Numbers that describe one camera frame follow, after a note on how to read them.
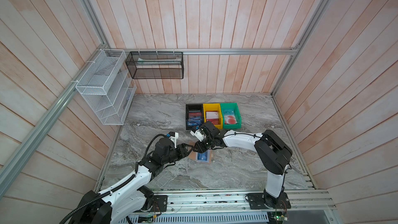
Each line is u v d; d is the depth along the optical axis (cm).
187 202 75
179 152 72
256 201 73
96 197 41
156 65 103
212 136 73
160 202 73
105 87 66
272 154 49
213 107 104
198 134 84
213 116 105
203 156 88
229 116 105
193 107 102
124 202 53
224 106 107
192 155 88
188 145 76
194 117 104
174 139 76
